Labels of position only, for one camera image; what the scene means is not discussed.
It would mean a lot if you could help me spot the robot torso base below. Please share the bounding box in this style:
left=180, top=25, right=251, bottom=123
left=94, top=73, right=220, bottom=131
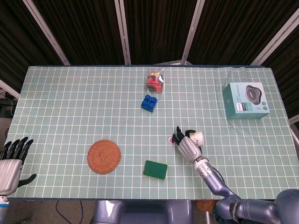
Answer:
left=93, top=199, right=194, bottom=224

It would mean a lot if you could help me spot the red cube in clear box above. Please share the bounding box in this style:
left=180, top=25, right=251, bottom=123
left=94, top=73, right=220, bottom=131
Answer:
left=145, top=67, right=165, bottom=94

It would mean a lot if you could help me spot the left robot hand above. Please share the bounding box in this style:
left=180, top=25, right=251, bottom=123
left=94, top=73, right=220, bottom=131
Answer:
left=0, top=136, right=37, bottom=196

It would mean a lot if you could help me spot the round woven rattan coaster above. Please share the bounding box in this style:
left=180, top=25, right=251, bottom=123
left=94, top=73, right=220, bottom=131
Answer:
left=87, top=139, right=122, bottom=174

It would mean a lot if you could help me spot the blue toy building brick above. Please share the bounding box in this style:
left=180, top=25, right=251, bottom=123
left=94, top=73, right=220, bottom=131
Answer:
left=140, top=94, right=158, bottom=114

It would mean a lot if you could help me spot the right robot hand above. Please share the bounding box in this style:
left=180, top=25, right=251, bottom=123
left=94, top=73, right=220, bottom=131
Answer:
left=172, top=126, right=203, bottom=164

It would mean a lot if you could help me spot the white paper cup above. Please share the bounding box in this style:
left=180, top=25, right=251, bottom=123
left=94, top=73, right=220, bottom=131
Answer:
left=189, top=131, right=204, bottom=148

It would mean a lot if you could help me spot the black floor cable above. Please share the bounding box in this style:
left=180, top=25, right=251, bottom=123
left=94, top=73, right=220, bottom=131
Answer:
left=55, top=200, right=85, bottom=224

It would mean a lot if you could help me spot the teal product box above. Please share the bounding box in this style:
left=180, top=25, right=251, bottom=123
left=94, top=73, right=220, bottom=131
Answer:
left=222, top=82, right=271, bottom=120

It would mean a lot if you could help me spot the black device on floor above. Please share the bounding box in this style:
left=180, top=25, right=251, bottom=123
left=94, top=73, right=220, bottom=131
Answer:
left=0, top=98, right=17, bottom=119

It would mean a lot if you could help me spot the green sponge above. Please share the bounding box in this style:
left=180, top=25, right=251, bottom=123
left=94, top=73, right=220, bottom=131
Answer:
left=142, top=160, right=168, bottom=181

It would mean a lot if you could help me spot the green grid tablecloth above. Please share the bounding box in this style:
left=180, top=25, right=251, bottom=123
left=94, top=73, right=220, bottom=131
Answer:
left=5, top=65, right=299, bottom=201

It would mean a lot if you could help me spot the white partition frame post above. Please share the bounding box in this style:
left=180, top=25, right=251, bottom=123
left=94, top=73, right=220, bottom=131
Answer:
left=22, top=0, right=71, bottom=66
left=181, top=0, right=206, bottom=65
left=249, top=9, right=299, bottom=66
left=114, top=0, right=132, bottom=65

